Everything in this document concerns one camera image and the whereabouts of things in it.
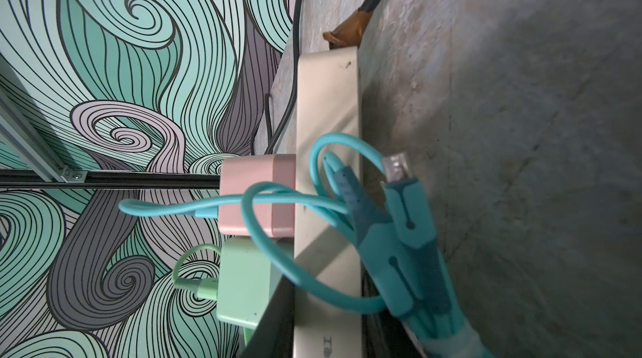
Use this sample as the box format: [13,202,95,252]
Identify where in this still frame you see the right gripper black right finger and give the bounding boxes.
[362,272,427,358]

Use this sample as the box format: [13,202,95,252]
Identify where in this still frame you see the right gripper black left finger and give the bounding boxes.
[240,278,295,358]

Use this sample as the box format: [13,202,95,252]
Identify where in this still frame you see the teal USB cable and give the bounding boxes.
[119,131,498,358]

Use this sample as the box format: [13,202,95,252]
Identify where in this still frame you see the beige power strip red sockets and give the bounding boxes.
[294,47,363,357]

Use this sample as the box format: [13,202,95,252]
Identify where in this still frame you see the green USB charger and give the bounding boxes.
[217,237,283,330]

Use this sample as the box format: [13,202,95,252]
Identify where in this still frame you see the pink USB charger right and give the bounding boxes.
[217,153,298,239]

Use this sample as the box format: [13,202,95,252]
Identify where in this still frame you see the light green USB cable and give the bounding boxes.
[171,243,222,302]

